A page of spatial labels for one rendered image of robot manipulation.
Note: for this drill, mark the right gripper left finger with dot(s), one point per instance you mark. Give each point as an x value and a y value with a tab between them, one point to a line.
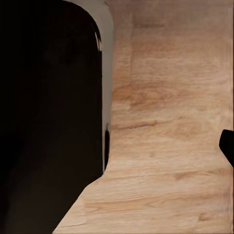
11	146

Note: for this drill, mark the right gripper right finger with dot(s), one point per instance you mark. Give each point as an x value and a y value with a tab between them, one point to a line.
226	144

